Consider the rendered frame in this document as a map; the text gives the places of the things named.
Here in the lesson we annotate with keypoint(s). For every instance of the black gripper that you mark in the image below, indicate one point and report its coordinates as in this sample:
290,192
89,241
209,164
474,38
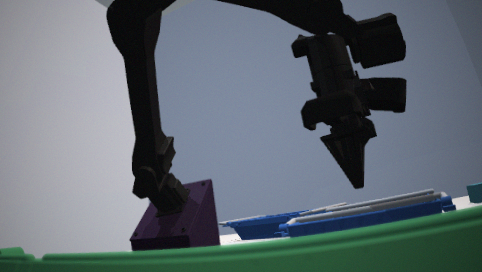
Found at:
337,105

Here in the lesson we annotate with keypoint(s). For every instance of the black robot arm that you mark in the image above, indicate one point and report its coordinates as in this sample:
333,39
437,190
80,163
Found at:
135,27

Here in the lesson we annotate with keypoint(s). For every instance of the small light blue block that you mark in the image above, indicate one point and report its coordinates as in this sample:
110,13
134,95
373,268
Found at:
475,192

